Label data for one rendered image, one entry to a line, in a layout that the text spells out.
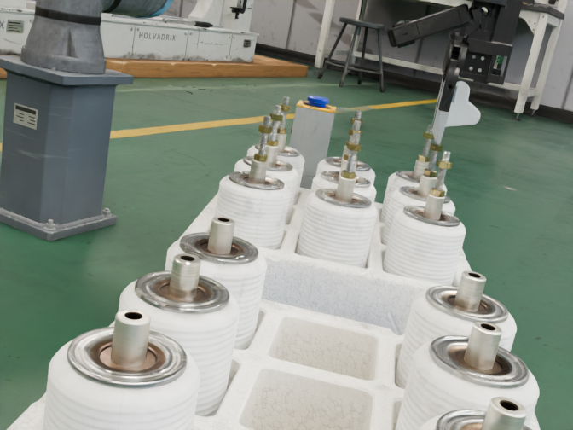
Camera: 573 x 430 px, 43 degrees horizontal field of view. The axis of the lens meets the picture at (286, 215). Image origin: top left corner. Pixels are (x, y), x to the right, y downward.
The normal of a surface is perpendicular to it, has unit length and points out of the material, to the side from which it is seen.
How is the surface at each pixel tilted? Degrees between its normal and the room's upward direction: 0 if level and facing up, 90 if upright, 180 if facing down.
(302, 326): 90
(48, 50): 73
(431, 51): 90
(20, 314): 0
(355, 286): 90
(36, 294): 0
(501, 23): 90
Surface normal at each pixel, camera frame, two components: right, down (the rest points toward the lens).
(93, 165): 0.87, 0.28
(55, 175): 0.28, 0.32
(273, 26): -0.47, 0.17
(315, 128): -0.11, 0.26
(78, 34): 0.54, 0.02
